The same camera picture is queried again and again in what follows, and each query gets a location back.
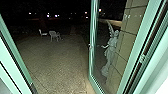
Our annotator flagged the grey stone angel statue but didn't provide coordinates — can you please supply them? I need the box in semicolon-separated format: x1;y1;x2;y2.
100;21;121;78

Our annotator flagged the white garden chair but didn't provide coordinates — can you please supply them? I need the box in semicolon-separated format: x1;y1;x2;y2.
37;28;48;38
48;30;62;43

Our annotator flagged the green glass door with handle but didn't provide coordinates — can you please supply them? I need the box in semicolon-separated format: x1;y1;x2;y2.
87;0;158;94

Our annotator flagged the green door frame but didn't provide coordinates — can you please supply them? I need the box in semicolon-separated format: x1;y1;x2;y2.
125;0;168;94

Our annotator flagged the green glass door without handle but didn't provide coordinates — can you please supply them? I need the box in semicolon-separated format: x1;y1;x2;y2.
0;14;36;94

